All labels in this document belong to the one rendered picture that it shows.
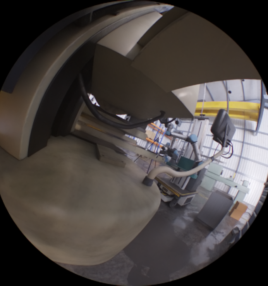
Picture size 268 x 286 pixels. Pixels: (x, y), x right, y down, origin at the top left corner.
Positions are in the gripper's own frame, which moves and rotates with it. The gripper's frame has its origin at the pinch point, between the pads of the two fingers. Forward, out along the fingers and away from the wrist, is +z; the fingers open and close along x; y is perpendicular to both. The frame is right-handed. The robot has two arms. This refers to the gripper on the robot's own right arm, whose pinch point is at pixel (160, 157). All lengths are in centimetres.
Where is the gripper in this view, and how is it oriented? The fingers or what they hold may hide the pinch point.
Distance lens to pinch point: 156.0
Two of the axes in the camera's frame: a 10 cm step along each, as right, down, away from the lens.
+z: -6.0, 7.3, -3.2
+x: -5.8, -1.2, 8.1
